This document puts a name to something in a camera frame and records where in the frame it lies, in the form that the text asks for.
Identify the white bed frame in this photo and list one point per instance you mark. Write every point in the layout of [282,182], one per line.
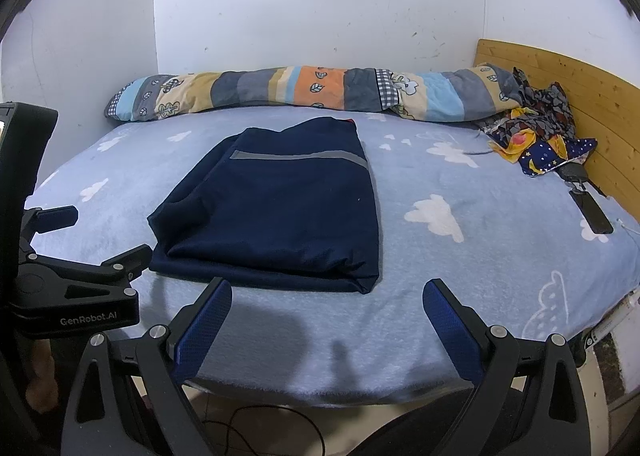
[612,318]

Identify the colourful patterned cloth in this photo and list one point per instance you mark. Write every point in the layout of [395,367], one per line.
[545,106]

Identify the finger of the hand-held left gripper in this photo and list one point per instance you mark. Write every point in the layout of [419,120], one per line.
[57,217]
[135,258]

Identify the rolled patchwork quilt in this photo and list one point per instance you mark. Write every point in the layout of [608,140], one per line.
[320,86]

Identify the navy blue jacket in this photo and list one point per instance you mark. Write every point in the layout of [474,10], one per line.
[280,206]

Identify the person's left hand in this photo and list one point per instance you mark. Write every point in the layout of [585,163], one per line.
[42,376]

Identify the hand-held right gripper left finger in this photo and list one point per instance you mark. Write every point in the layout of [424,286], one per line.
[205,331]

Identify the wooden headboard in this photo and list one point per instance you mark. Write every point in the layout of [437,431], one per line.
[600,101]

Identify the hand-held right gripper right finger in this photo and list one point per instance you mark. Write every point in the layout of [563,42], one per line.
[450,331]

